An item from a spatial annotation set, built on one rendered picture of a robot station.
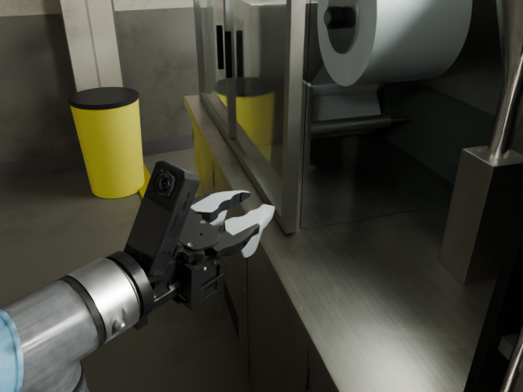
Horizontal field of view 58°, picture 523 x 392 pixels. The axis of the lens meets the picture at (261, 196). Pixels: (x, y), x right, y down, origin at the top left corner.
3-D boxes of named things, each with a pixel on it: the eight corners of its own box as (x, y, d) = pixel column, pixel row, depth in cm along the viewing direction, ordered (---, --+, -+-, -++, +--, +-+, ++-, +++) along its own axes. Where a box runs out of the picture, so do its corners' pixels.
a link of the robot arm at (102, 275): (56, 260, 45) (107, 308, 41) (99, 240, 48) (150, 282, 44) (66, 316, 49) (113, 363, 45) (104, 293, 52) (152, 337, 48)
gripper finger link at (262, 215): (268, 236, 63) (211, 260, 58) (273, 198, 60) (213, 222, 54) (283, 248, 61) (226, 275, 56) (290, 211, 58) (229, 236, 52)
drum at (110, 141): (143, 170, 358) (132, 83, 326) (156, 194, 324) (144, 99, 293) (83, 180, 342) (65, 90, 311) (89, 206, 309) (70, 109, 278)
